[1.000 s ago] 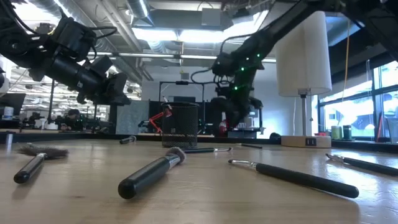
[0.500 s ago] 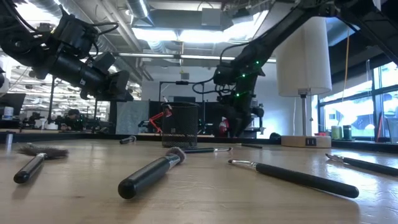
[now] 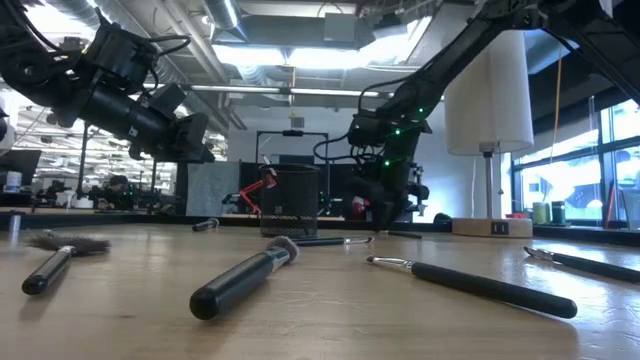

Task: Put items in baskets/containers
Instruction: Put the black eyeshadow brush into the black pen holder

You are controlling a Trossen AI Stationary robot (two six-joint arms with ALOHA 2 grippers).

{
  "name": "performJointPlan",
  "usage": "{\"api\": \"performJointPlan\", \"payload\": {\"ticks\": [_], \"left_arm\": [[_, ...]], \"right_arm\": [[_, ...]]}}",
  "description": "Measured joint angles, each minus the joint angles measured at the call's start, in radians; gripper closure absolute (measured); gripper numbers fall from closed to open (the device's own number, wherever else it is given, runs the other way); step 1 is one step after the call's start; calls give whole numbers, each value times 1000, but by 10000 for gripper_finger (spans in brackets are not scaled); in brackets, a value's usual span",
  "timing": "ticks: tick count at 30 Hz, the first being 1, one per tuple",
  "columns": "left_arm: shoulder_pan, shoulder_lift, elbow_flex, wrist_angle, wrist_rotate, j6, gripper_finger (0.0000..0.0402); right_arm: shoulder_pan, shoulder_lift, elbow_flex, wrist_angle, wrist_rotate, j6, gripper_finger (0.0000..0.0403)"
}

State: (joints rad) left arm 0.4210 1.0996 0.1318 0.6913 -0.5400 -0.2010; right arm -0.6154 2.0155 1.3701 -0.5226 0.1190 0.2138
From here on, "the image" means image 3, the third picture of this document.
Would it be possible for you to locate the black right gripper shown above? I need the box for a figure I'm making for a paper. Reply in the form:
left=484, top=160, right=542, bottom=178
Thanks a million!
left=344, top=167, right=432, bottom=233

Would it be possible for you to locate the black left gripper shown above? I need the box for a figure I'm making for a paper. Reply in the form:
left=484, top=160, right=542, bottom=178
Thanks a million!
left=129, top=112, right=217, bottom=164

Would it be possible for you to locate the thin silver-ferrule makeup brush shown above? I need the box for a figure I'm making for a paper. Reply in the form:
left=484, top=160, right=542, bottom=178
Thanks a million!
left=292, top=235, right=375, bottom=248

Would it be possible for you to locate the short stubby black brush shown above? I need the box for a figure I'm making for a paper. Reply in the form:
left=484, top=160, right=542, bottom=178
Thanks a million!
left=192, top=217, right=221, bottom=233

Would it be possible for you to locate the black mesh pencil cup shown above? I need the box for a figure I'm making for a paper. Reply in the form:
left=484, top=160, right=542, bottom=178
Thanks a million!
left=258, top=163, right=322, bottom=239

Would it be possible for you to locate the long thin black makeup brush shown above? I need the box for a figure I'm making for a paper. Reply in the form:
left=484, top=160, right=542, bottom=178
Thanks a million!
left=366, top=255, right=579, bottom=320

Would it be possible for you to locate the thick black powder brush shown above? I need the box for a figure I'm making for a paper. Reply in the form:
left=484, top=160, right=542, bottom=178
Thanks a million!
left=188, top=235, right=301, bottom=322

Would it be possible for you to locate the grey fan makeup brush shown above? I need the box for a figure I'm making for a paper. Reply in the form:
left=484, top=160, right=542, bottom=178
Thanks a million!
left=21, top=229, right=112, bottom=296

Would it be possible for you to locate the black angled makeup brush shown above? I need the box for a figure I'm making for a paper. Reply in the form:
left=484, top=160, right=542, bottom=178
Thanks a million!
left=523, top=245, right=640, bottom=284

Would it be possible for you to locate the grey partition panel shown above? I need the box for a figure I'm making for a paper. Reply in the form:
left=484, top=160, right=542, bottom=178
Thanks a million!
left=185, top=159, right=241, bottom=218

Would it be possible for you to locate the black partition panel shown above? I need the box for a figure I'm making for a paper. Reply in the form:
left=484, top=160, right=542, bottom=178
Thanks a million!
left=238, top=160, right=359, bottom=219

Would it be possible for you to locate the person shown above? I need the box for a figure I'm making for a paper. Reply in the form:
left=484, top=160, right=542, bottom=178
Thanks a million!
left=97, top=174, right=136, bottom=211

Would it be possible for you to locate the linear ceiling light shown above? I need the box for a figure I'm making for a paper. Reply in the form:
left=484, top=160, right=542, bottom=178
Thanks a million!
left=189, top=83, right=396, bottom=99

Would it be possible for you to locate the light green cup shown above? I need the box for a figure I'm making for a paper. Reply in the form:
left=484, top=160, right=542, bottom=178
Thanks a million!
left=531, top=201, right=551, bottom=226

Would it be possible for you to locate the white table lamp wooden base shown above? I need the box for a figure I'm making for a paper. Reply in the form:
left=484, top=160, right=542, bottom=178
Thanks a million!
left=443, top=29, right=535, bottom=239

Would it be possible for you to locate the dark green cup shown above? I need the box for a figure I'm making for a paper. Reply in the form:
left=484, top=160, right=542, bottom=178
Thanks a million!
left=550, top=200, right=568, bottom=226

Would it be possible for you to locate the black computer monitor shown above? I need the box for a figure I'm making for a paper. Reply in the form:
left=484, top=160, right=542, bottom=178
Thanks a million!
left=0, top=149, right=43, bottom=189

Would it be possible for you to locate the red pole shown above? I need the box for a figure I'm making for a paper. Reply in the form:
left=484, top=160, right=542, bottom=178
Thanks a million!
left=603, top=179, right=617, bottom=229

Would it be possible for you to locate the tall black frame stand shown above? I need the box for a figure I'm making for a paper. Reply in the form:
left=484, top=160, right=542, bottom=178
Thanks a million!
left=77, top=122, right=161, bottom=211

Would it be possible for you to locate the silver ventilation duct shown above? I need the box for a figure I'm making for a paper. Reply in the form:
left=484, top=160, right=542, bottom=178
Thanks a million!
left=202, top=0, right=249, bottom=44

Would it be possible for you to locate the yellow hanging cord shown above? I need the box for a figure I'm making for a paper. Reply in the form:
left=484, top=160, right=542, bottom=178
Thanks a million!
left=549, top=44, right=564, bottom=166

